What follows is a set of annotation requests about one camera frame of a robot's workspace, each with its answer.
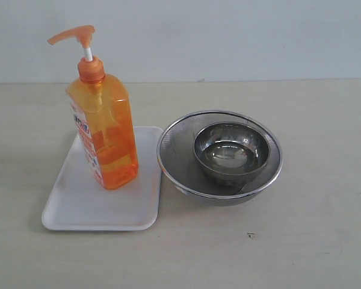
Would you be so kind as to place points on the orange pump soap bottle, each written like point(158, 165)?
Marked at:
point(102, 115)

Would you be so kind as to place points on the small stainless steel bowl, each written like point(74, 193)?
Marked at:
point(231, 152)

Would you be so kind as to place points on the large steel mesh basin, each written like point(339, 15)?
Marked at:
point(176, 159)

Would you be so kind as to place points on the white rectangular plastic tray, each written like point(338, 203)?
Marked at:
point(78, 203)

